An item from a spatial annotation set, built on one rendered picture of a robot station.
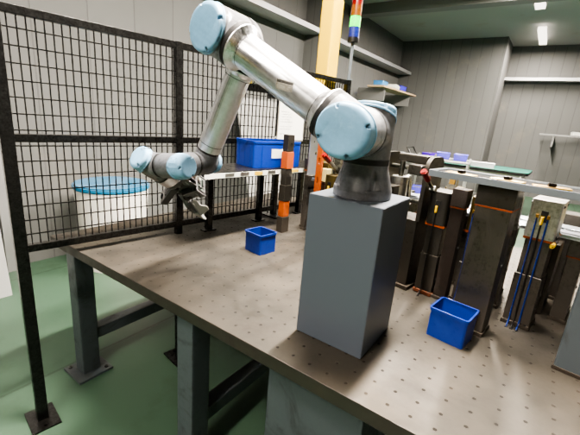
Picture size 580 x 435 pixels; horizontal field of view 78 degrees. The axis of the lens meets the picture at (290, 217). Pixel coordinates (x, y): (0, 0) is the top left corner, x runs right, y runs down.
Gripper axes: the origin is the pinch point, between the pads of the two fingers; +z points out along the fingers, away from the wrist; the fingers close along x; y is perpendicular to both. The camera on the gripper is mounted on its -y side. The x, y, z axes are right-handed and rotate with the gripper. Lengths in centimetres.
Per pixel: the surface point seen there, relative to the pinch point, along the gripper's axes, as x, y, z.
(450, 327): -58, 72, 13
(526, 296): -51, 96, 30
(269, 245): -10.9, 10.2, 32.8
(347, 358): -62, 46, -5
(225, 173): 19.5, 1.5, 14.1
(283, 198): 19, 13, 49
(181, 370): -58, -15, 6
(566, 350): -67, 98, 18
